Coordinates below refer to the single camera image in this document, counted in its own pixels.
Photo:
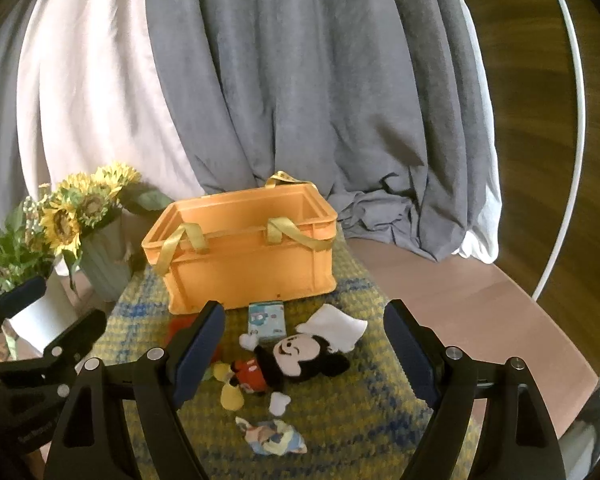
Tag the small tissue pack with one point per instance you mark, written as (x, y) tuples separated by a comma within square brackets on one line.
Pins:
[(267, 320)]

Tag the artificial sunflower bouquet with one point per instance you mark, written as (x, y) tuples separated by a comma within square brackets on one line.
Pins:
[(70, 215)]

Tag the orange plastic basket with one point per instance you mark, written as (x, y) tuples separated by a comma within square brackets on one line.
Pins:
[(250, 270)]

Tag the green ribbed vase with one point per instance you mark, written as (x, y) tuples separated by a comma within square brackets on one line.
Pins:
[(109, 262)]

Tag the mouse plush toy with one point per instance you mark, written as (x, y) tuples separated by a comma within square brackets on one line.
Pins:
[(290, 357)]

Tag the white flower pot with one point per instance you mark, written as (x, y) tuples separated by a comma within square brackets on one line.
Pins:
[(42, 312)]

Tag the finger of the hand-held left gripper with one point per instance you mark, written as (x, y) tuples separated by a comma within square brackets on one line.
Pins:
[(82, 332), (24, 291)]

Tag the printed handkerchief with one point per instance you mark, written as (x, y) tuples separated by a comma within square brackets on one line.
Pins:
[(272, 437)]

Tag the white curtain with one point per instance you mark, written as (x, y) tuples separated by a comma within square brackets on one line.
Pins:
[(90, 90), (482, 245)]

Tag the white hoop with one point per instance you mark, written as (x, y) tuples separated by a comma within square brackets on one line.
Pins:
[(578, 85)]

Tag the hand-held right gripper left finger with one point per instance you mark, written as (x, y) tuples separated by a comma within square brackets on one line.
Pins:
[(200, 352)]

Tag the green leafy plant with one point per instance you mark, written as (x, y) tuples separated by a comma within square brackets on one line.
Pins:
[(10, 255)]

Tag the yellow blue woven mat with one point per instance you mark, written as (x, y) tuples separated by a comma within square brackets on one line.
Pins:
[(370, 402)]

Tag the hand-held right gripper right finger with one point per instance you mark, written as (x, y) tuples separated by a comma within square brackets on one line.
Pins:
[(411, 357)]

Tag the red knitted toy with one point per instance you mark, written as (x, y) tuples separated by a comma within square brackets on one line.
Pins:
[(177, 325)]

